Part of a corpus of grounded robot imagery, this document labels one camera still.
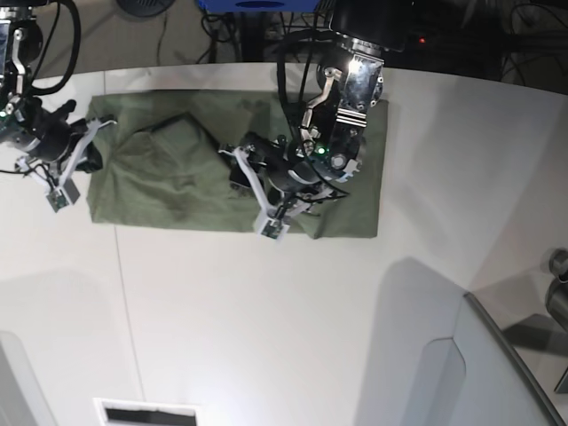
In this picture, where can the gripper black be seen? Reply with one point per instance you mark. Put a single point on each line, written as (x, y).
(53, 138)
(279, 167)

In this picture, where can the olive green t-shirt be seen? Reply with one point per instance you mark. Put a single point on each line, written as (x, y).
(161, 165)

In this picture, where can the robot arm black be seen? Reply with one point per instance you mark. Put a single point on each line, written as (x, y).
(326, 140)
(22, 44)

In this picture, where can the black fan base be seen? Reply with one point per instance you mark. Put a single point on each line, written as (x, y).
(144, 8)

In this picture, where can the blue box with oval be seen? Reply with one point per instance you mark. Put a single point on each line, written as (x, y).
(222, 6)

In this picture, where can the black power strip red light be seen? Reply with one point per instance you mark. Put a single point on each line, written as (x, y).
(419, 36)

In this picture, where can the white label with black strip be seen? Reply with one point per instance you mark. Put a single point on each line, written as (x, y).
(129, 412)

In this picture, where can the grey metal stand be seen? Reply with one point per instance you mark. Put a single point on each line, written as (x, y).
(544, 333)

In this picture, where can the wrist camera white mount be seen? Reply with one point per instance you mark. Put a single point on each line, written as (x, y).
(338, 216)
(56, 178)

